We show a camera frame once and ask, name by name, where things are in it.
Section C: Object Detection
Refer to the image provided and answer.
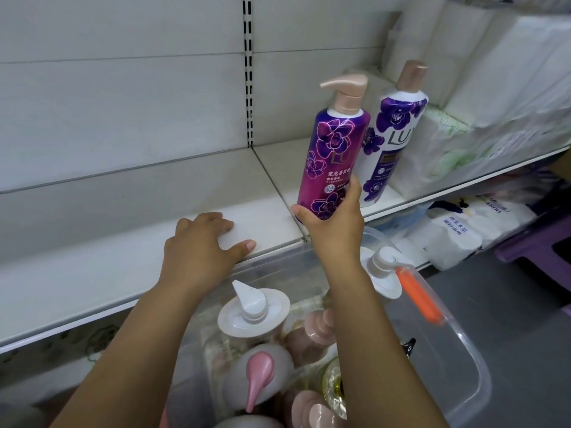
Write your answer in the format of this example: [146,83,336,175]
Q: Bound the person's right hand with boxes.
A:
[290,174,366,264]

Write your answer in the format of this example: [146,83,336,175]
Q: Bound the person's left hand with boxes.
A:
[162,212,257,288]

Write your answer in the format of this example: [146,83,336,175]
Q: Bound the magenta floral pump bottle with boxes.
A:
[296,74,370,224]

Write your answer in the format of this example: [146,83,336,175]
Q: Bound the person's left forearm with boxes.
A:
[48,265,250,428]

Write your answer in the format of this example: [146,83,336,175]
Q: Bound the person's right forearm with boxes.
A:
[318,246,452,428]

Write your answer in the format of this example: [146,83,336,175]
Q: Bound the light blue tissue pack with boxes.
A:
[378,204,430,242]

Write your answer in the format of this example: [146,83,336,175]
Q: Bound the white purple floral pump bottle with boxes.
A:
[357,60,430,208]

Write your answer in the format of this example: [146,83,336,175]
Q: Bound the white bottle with pink pump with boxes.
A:
[222,343,296,415]

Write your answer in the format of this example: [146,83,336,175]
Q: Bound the white metal shelf board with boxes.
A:
[0,137,571,349]

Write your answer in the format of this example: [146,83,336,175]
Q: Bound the green print tissue pack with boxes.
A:
[392,106,474,199]

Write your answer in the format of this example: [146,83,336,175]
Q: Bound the white pack with black print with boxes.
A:
[423,209,485,271]

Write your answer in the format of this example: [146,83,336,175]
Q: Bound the slotted metal shelf upright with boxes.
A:
[241,0,258,148]

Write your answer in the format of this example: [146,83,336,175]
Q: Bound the clear golden bottle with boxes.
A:
[320,356,349,419]

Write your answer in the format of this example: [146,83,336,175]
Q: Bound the clear plastic storage bin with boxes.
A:
[176,226,492,428]

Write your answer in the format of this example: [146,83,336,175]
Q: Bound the white wrapped tissue pack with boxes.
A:
[468,193,538,251]

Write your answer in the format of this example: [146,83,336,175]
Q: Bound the floral patterned packet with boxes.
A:
[0,314,117,390]

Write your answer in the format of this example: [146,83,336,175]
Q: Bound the purple plastic stool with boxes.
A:
[494,213,571,318]

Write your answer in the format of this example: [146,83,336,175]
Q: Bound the stack of white tissue packs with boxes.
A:
[383,0,571,130]

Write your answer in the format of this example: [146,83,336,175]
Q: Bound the orange bin latch handle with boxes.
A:
[397,267,445,326]

